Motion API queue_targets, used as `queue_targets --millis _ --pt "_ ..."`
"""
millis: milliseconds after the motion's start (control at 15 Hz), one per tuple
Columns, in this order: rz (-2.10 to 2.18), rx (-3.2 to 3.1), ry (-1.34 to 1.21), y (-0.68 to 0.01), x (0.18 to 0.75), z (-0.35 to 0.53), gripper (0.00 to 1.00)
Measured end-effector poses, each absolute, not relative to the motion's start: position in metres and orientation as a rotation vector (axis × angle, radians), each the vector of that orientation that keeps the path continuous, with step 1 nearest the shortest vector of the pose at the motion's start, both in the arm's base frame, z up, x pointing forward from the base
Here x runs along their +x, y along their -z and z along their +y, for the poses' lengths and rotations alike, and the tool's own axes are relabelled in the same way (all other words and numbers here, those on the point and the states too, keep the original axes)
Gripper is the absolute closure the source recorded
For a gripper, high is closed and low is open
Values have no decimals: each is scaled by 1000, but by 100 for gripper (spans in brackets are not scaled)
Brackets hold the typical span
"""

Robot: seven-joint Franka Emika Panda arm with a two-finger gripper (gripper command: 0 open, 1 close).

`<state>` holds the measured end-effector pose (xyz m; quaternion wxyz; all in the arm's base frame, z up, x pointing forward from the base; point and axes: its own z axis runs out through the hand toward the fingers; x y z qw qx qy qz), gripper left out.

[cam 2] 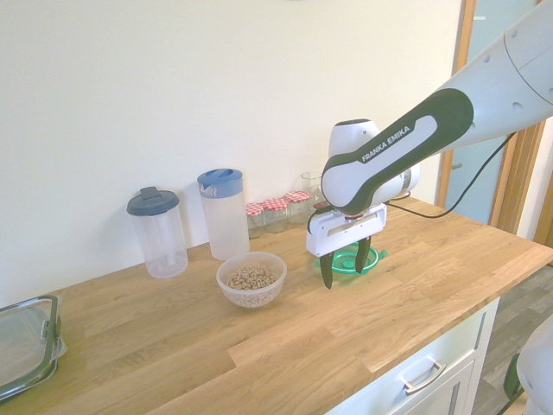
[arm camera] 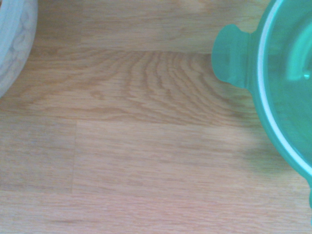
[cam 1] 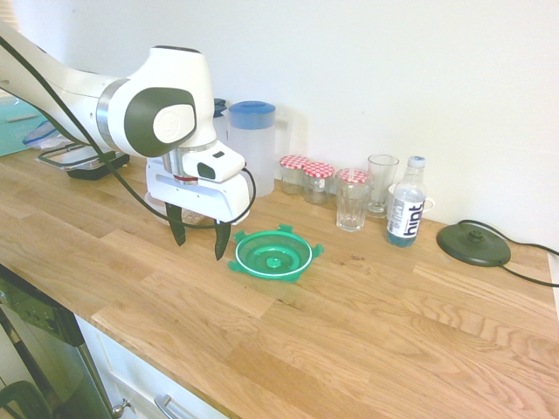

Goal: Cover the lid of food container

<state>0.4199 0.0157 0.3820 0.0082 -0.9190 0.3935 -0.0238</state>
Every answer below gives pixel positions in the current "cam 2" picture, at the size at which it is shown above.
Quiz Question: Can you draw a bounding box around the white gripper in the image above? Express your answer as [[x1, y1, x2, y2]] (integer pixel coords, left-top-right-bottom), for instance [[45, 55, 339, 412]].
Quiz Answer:
[[305, 202, 387, 291]]

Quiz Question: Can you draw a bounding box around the green round container lid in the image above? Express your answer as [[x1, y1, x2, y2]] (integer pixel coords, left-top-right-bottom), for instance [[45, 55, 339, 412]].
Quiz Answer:
[[311, 241, 389, 277]]

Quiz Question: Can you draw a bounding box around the glass jar red checkered lid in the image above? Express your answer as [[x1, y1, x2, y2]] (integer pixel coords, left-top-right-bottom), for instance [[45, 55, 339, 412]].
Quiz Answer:
[[245, 201, 265, 239], [283, 190, 313, 225], [262, 197, 289, 233]]

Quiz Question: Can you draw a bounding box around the clear pitcher blue lid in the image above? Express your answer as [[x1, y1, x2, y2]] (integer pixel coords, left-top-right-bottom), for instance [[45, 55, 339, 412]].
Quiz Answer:
[[196, 167, 251, 261]]

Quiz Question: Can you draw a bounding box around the clear jug dark grey lid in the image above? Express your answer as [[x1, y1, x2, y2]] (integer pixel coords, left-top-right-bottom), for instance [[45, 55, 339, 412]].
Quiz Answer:
[[125, 186, 189, 280]]

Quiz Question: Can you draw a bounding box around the rectangular glass container green lid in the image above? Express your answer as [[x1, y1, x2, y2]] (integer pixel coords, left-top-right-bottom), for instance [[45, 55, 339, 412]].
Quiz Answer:
[[0, 294, 69, 403]]

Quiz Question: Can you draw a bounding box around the tall plain drinking glass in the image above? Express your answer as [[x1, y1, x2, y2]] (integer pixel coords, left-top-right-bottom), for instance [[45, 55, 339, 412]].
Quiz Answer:
[[300, 171, 325, 195]]

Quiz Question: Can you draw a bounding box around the cereal rings heap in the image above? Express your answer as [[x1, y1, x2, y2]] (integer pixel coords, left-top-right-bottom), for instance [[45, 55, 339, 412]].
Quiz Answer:
[[226, 264, 281, 290]]

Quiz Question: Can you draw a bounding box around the clear plastic cereal bowl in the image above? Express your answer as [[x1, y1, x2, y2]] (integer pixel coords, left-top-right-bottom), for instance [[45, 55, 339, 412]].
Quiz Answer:
[[215, 252, 289, 310]]

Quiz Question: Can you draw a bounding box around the white kitchen cabinet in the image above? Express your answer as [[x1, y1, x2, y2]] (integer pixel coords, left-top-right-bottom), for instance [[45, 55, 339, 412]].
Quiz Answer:
[[321, 297, 502, 415]]

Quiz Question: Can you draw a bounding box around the dark green object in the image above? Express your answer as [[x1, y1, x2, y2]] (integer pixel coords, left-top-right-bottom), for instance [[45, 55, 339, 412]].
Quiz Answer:
[[504, 353, 524, 397]]

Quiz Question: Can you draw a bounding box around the wood framed glass door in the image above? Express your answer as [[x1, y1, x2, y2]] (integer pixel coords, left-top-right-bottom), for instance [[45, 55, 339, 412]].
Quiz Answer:
[[434, 0, 553, 250]]

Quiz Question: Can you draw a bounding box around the silver drawer handle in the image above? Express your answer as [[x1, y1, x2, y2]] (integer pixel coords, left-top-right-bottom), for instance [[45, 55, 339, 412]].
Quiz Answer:
[[399, 360, 448, 395]]

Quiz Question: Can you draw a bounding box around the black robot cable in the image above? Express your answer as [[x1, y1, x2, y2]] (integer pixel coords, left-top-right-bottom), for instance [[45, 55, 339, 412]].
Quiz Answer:
[[386, 131, 518, 219]]

